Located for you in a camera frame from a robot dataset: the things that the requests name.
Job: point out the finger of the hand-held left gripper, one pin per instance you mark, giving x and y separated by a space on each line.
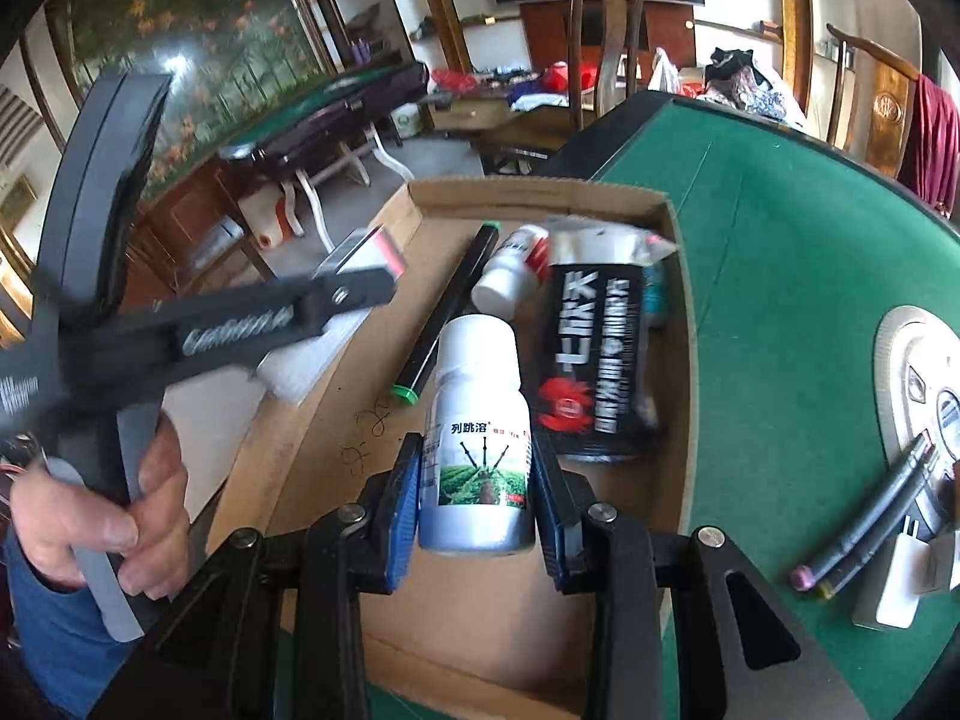
240 330

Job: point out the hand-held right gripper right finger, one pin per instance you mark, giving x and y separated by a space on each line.
551 521

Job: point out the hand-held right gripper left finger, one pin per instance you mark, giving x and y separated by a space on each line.
399 517

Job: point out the brown cardboard box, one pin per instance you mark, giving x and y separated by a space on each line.
337 450

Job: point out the white bottle green label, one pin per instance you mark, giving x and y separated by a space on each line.
476 420

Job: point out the black foil bag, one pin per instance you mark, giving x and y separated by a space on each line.
600 360

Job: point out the person's left forearm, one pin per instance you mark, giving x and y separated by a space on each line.
49 637

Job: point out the person's left hand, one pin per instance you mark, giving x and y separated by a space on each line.
67 525

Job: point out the white flat object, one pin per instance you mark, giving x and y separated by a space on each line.
307 360

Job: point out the black tube green caps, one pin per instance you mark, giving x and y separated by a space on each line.
446 307

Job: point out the green topped game table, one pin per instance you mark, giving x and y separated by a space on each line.
322 109

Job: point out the small white bottle red label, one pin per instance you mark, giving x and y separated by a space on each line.
510 270

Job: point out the two dark pens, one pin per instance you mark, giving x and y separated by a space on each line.
862 510

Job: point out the low wooden table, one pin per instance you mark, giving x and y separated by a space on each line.
487 124

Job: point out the red plastic bag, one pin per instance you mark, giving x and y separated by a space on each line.
456 80

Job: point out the dark pen yellow end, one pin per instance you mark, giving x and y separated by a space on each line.
881 532

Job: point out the white power adapter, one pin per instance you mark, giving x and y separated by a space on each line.
892 577

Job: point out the round table centre panel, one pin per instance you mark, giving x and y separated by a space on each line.
919 390

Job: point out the white plastic bag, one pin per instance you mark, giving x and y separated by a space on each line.
664 71

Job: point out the plain wooden chair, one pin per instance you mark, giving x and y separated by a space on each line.
607 30

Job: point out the pile of clothes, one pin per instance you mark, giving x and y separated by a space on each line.
746 82

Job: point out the carved wooden chair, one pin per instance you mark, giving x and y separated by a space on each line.
877 112

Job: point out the dark red cloth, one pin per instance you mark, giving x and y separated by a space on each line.
934 142

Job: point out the flower wall painting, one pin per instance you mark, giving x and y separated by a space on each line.
202 37

